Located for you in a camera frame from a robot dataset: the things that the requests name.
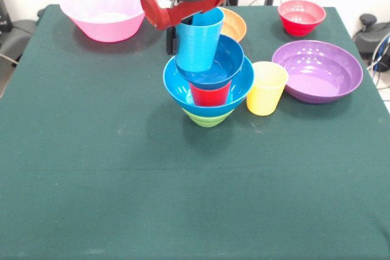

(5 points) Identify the purple bowl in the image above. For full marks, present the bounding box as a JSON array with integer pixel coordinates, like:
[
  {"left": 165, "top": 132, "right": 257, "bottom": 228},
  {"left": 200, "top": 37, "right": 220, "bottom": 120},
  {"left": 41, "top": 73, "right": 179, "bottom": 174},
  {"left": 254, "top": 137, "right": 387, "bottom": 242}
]
[{"left": 271, "top": 40, "right": 364, "bottom": 104}]

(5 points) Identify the small crimson bowl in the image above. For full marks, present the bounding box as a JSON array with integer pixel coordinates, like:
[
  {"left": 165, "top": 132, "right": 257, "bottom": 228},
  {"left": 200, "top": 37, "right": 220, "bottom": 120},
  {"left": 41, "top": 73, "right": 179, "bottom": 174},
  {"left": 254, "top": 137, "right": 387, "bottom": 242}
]
[{"left": 277, "top": 0, "right": 327, "bottom": 37}]

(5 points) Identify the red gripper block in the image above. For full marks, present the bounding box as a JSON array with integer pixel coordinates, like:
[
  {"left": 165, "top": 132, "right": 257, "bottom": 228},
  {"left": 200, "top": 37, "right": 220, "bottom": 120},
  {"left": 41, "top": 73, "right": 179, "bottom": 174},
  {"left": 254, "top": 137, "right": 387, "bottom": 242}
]
[{"left": 139, "top": 0, "right": 229, "bottom": 55}]

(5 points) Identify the yellow cup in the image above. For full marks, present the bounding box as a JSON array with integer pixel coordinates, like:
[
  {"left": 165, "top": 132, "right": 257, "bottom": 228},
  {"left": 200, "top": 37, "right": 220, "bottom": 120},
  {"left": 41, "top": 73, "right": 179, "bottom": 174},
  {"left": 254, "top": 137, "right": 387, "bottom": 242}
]
[{"left": 246, "top": 61, "right": 289, "bottom": 116}]

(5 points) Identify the large light blue bowl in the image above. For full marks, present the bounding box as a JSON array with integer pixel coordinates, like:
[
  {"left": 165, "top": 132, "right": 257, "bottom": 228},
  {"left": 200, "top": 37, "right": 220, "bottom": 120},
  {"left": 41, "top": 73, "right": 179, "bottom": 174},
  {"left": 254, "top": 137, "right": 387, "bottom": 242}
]
[{"left": 163, "top": 55, "right": 255, "bottom": 118}]

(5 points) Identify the light blue cup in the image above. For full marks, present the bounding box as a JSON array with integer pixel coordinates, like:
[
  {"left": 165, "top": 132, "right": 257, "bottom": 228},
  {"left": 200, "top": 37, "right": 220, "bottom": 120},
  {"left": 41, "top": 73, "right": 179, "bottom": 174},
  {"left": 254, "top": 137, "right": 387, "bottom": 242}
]
[{"left": 175, "top": 7, "right": 225, "bottom": 73}]

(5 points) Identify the small dark blue bowl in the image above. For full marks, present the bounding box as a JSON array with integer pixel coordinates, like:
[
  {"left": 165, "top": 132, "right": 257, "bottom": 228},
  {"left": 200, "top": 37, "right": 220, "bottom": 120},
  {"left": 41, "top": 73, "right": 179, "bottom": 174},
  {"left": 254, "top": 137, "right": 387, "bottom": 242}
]
[{"left": 175, "top": 33, "right": 246, "bottom": 90}]

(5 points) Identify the orange bowl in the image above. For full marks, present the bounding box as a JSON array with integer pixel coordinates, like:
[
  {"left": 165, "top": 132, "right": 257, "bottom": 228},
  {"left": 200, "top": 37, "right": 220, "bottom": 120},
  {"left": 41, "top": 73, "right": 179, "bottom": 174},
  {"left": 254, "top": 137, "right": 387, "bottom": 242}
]
[{"left": 218, "top": 7, "right": 247, "bottom": 43}]

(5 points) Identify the red cup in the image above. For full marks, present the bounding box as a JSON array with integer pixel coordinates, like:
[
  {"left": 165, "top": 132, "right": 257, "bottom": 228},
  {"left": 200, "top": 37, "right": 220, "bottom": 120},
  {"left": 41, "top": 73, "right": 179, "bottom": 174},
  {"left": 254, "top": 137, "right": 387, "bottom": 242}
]
[{"left": 188, "top": 79, "right": 232, "bottom": 107}]

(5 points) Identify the large pink bowl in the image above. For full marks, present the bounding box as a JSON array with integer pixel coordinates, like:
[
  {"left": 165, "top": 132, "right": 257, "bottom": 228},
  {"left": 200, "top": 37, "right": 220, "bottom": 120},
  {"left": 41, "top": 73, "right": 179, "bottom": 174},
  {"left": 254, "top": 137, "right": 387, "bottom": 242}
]
[{"left": 60, "top": 0, "right": 147, "bottom": 43}]

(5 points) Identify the green bowl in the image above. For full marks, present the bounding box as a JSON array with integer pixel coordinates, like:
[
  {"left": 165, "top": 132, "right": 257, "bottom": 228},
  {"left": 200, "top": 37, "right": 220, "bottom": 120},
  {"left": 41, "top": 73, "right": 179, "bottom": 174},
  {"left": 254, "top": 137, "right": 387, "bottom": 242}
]
[{"left": 180, "top": 106, "right": 235, "bottom": 128}]

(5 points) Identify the dark green tablecloth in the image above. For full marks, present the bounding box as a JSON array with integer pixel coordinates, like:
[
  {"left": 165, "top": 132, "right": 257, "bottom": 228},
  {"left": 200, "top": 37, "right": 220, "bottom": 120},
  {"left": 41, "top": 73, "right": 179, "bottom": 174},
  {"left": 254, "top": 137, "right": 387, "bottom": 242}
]
[{"left": 0, "top": 4, "right": 390, "bottom": 260}]

